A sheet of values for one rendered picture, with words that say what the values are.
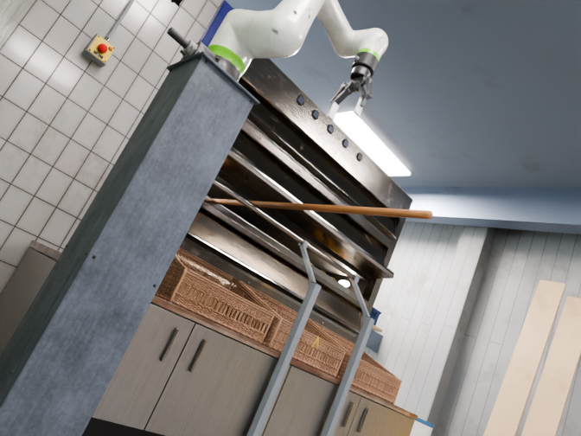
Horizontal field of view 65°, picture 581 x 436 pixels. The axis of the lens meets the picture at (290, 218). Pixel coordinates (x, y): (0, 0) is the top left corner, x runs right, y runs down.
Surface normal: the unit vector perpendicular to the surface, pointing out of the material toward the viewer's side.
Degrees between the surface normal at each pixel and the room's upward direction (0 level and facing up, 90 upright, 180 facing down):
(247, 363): 90
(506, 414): 80
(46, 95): 90
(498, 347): 90
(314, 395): 90
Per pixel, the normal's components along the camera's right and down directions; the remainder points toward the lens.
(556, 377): -0.58, -0.62
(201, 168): 0.64, 0.06
